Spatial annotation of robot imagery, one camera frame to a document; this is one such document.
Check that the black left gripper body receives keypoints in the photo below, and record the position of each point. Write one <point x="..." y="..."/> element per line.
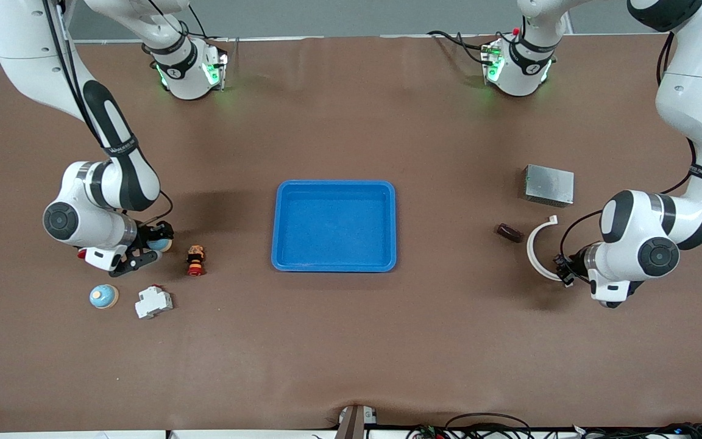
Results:
<point x="573" y="261"/>

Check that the black capacitor with white stripes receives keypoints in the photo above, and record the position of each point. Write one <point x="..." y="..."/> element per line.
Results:
<point x="562" y="266"/>

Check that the light blue call bell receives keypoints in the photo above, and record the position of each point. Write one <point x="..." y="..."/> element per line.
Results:
<point x="159" y="245"/>
<point x="104" y="297"/>

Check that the white curved plastic bracket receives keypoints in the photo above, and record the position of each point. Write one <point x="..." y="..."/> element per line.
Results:
<point x="530" y="247"/>

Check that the dark brown oblong capacitor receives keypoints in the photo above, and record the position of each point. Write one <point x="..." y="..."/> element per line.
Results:
<point x="509" y="232"/>

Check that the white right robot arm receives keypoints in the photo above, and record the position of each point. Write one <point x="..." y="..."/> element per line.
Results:
<point x="22" y="42"/>

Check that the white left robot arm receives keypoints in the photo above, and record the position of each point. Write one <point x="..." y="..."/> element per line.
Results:
<point x="692" y="91"/>

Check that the white circuit breaker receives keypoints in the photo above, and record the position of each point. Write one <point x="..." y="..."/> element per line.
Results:
<point x="153" y="302"/>

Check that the orange and red push button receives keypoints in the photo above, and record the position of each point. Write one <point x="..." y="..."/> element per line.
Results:
<point x="195" y="260"/>

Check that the grey metal box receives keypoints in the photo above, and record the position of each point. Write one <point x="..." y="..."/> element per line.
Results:
<point x="549" y="185"/>

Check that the blue plastic tray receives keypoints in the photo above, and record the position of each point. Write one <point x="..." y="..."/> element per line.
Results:
<point x="339" y="231"/>

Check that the large table cover mat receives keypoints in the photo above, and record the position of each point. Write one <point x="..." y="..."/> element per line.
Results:
<point x="351" y="341"/>

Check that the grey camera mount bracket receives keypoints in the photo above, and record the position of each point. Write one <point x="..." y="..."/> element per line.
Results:
<point x="351" y="424"/>

